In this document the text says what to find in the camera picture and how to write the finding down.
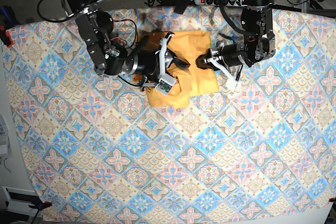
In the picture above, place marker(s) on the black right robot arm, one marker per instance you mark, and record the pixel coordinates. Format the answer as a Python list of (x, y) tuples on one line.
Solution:
[(110, 55)]

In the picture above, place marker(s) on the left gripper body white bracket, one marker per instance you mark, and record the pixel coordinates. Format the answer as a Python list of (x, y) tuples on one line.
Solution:
[(229, 61)]

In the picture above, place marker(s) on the red black clamp left top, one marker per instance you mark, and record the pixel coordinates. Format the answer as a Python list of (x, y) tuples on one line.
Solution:
[(7, 22)]

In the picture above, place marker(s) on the white box at left edge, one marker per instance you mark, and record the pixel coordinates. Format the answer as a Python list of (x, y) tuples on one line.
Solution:
[(4, 139)]

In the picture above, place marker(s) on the patterned blue tile tablecloth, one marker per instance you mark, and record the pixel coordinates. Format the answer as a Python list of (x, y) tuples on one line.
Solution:
[(95, 149)]

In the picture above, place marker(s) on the yellow orange T-shirt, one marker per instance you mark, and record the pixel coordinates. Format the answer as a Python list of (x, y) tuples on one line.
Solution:
[(192, 82)]

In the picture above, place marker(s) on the red black clamp bottom left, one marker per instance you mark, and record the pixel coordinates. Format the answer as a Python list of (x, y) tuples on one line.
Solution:
[(39, 205)]

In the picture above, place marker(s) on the red black clamp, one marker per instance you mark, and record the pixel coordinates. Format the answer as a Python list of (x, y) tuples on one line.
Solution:
[(7, 22), (39, 205)]

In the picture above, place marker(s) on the white power strip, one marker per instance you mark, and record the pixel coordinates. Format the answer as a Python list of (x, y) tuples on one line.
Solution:
[(231, 3)]

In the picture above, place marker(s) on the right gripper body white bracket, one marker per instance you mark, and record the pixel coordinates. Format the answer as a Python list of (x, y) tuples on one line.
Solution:
[(152, 65)]

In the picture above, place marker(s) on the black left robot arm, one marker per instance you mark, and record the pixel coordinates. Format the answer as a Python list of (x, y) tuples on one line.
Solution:
[(258, 44)]

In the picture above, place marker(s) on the white vent panel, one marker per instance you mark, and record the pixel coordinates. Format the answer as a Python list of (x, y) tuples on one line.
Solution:
[(18, 200)]

